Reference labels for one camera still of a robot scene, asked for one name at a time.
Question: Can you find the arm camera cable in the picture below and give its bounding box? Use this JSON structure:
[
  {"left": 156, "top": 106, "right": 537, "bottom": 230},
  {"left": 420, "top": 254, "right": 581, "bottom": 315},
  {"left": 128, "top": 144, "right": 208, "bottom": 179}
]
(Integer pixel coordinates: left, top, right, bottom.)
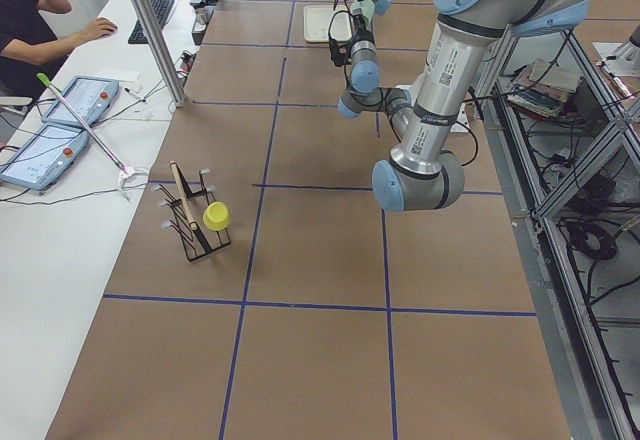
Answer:
[{"left": 327, "top": 8, "right": 357, "bottom": 51}]

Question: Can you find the steel cylinder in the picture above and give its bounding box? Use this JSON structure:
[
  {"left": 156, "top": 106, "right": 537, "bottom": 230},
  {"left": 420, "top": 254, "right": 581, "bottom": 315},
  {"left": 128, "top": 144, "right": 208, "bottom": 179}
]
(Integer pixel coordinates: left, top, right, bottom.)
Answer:
[{"left": 193, "top": 8, "right": 208, "bottom": 32}]

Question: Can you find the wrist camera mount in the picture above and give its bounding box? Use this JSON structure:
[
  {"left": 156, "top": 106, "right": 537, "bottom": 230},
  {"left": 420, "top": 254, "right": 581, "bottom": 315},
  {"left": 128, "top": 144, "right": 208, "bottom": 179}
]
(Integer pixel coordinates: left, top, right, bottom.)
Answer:
[{"left": 329, "top": 38, "right": 352, "bottom": 67}]

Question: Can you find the yellow cup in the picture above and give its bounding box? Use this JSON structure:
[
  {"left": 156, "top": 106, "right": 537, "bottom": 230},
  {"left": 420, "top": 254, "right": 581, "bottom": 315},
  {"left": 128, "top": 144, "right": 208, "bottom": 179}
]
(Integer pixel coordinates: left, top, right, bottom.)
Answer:
[{"left": 202, "top": 201, "right": 231, "bottom": 232}]

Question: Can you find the aluminium frame post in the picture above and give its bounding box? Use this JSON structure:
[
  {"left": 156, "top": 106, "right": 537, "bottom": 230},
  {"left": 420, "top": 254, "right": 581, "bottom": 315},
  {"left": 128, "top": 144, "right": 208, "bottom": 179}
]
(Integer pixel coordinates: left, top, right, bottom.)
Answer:
[{"left": 131, "top": 0, "right": 186, "bottom": 108}]

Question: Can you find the seated person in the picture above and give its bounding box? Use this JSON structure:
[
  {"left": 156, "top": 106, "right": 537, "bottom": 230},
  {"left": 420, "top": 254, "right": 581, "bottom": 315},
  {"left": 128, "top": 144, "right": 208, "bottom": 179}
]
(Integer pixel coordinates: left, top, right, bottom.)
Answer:
[{"left": 1, "top": 0, "right": 117, "bottom": 100}]

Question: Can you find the magazine stack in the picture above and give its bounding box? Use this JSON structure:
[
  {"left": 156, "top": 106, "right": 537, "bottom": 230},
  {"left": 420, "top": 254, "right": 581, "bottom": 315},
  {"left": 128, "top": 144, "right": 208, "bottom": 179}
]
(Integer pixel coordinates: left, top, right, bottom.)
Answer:
[{"left": 507, "top": 59, "right": 582, "bottom": 118}]

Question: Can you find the pale green cup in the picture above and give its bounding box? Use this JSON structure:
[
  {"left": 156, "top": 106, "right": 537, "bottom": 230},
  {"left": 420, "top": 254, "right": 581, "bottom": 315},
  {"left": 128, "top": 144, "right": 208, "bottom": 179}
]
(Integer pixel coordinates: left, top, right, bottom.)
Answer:
[{"left": 350, "top": 0, "right": 375, "bottom": 24}]

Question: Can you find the black marker pen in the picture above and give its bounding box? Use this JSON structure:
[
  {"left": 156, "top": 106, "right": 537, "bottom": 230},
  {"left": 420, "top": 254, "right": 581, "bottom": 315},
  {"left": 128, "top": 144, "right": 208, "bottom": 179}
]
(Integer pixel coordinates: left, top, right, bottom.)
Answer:
[{"left": 124, "top": 87, "right": 146, "bottom": 103}]

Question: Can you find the white bear tray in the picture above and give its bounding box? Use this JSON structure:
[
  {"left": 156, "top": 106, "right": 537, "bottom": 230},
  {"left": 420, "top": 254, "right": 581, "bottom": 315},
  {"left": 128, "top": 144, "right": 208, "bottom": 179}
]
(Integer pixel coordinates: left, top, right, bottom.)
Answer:
[{"left": 303, "top": 4, "right": 352, "bottom": 44}]

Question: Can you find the metal rod with green tip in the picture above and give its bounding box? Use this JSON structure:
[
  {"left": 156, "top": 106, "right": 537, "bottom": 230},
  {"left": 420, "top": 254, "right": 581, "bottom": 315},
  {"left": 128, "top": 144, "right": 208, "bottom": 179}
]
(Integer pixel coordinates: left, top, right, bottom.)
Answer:
[{"left": 36, "top": 73, "right": 149, "bottom": 202}]

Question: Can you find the black keyboard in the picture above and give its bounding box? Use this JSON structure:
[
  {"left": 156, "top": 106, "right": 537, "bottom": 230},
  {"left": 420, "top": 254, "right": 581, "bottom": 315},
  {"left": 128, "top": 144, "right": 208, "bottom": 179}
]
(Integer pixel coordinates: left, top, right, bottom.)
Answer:
[{"left": 127, "top": 0, "right": 176, "bottom": 45}]

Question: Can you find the lower teach pendant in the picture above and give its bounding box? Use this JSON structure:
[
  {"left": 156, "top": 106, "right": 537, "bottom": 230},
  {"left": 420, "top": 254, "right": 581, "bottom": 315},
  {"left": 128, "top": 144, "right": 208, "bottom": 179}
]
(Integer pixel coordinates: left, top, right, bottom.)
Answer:
[{"left": 1, "top": 124, "right": 89, "bottom": 191}]

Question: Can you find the black wire cup rack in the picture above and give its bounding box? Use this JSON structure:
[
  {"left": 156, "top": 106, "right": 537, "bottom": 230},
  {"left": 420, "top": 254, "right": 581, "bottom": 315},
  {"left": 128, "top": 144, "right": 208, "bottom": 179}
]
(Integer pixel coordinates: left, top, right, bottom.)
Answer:
[{"left": 152, "top": 160, "right": 232, "bottom": 263}]

